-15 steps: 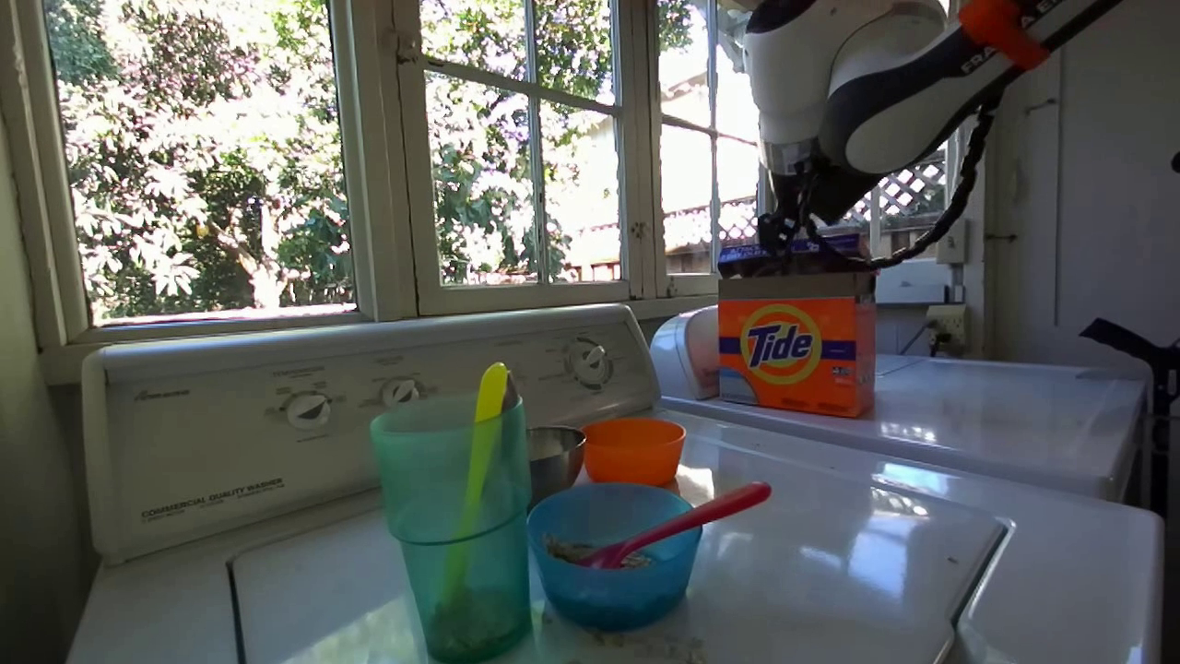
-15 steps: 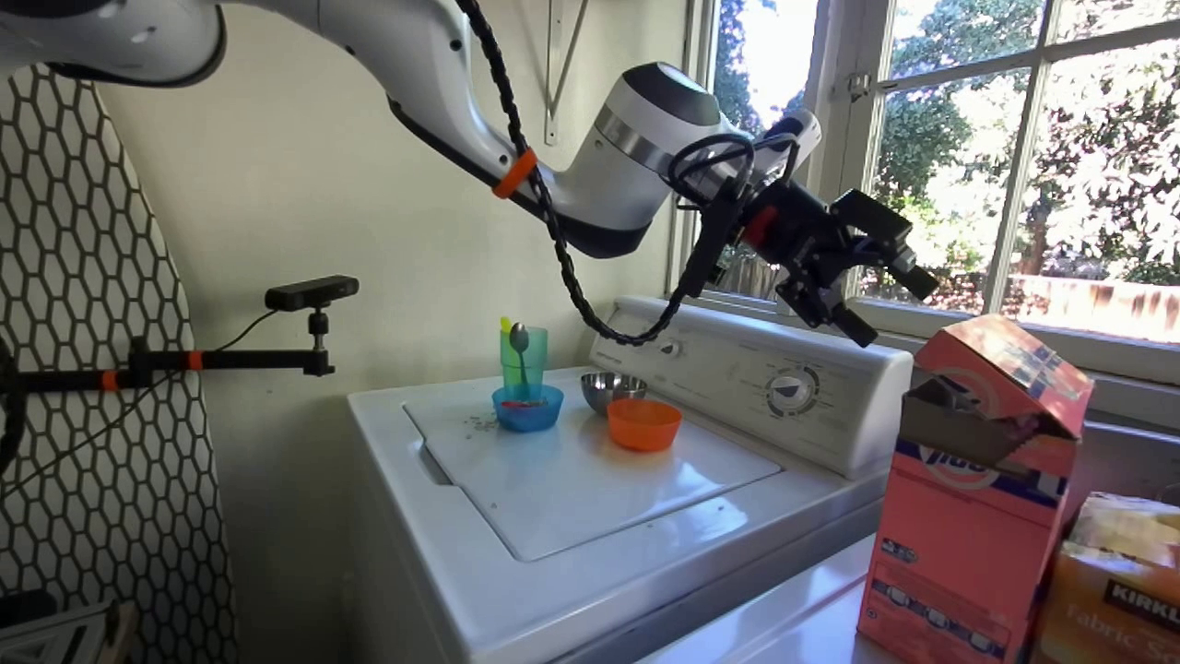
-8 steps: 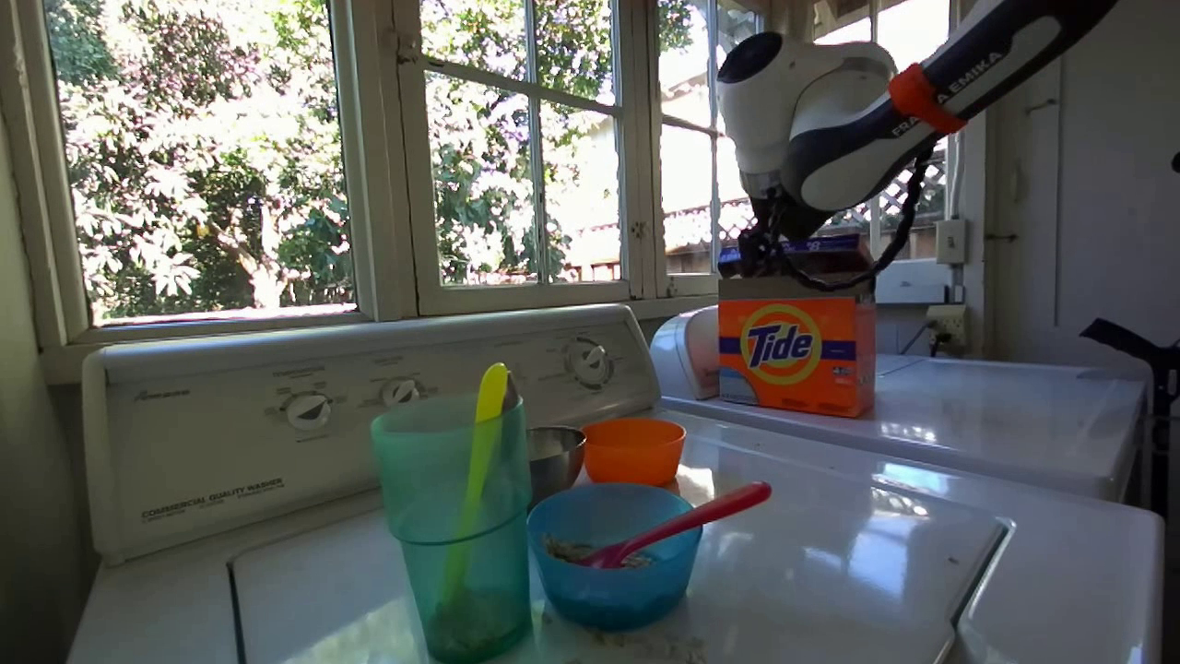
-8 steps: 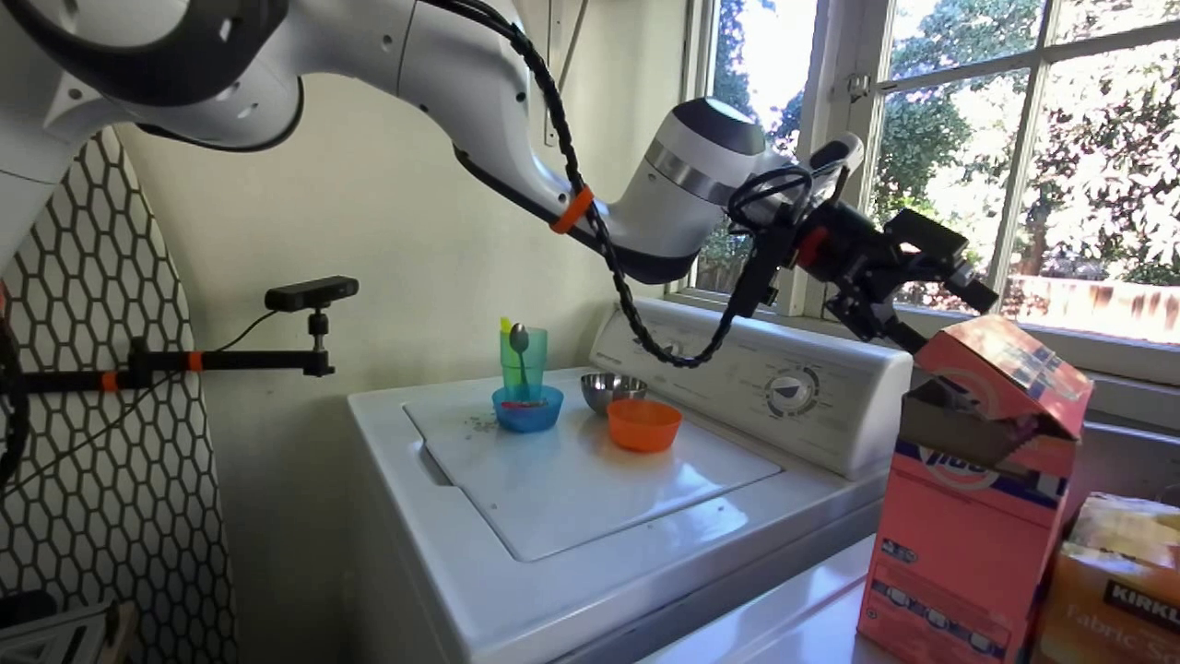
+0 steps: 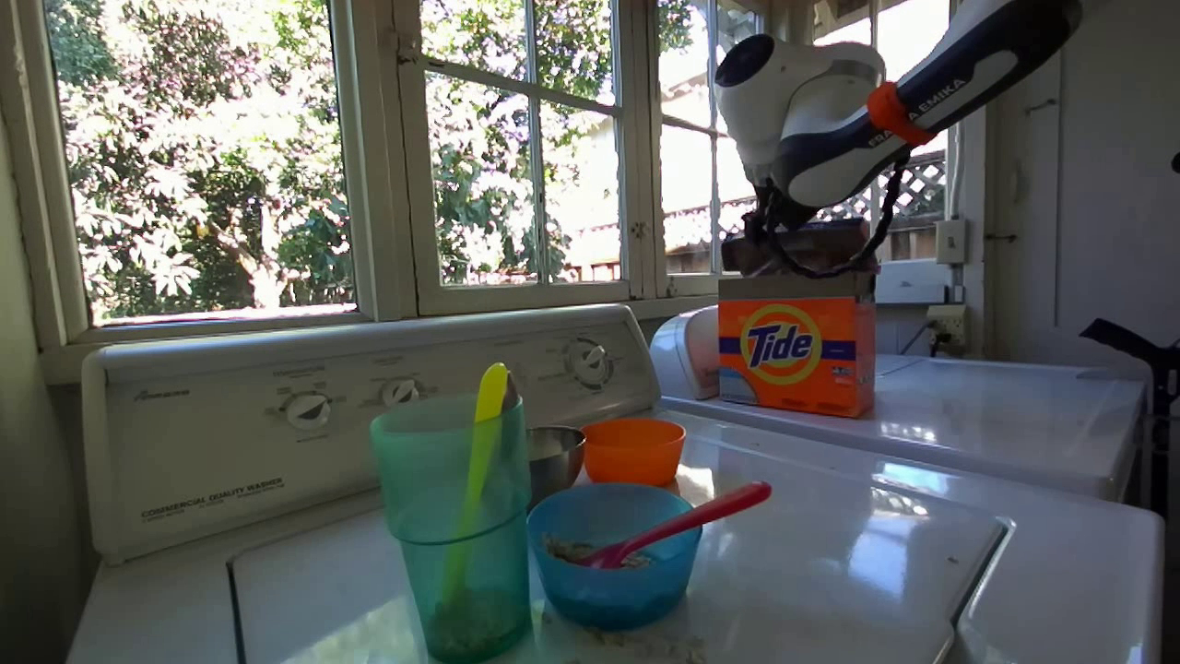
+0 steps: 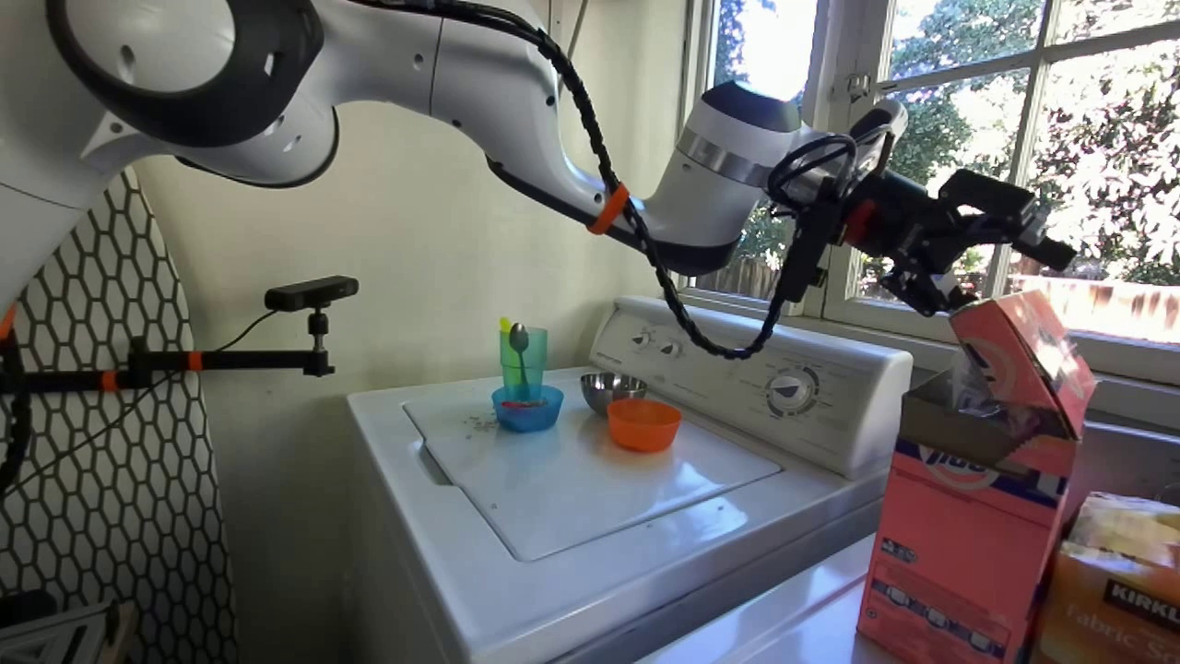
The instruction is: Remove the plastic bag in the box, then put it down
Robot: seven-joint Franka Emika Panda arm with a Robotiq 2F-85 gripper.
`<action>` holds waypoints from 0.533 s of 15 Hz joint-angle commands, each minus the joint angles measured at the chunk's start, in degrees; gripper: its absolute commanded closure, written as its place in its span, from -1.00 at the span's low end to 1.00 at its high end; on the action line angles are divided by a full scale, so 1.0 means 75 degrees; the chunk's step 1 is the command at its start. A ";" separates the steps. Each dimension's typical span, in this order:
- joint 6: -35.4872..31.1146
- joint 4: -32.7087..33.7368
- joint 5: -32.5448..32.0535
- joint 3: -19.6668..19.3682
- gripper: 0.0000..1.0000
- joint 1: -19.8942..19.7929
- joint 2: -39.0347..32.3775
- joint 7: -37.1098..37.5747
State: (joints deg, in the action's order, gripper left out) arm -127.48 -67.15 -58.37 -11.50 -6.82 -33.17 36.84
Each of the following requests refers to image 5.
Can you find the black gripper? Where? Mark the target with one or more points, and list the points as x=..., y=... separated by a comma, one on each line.
x=796, y=254

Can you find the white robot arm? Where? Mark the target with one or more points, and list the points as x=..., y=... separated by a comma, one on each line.
x=835, y=112

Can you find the orange Tide detergent box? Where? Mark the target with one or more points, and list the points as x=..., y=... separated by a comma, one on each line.
x=796, y=351

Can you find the large washer dial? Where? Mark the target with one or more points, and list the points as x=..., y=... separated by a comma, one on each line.
x=589, y=358

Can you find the white dryer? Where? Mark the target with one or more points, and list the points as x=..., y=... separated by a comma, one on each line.
x=982, y=420

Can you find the orange plastic bowl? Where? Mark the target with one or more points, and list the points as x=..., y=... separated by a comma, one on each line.
x=631, y=452

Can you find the pink plastic spoon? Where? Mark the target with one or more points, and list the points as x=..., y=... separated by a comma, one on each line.
x=687, y=518

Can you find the small metal bowl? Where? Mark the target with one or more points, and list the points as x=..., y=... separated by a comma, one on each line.
x=553, y=459

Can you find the white washing machine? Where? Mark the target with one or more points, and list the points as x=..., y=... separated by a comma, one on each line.
x=796, y=577

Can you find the black tripod piece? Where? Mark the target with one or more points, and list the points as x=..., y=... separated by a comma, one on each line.
x=1136, y=369

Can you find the yellow-green plastic spoon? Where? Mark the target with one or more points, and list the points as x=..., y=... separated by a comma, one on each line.
x=481, y=443

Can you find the blue plastic bowl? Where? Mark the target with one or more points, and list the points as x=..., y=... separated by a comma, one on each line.
x=613, y=593

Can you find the small washer knob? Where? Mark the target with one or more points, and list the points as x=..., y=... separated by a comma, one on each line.
x=306, y=407
x=398, y=393

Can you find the white framed window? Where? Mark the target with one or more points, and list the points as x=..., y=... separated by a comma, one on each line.
x=382, y=161

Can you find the green plastic cup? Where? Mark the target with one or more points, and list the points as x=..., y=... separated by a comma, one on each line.
x=462, y=539

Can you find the white wall outlet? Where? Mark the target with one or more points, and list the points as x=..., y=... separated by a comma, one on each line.
x=954, y=243

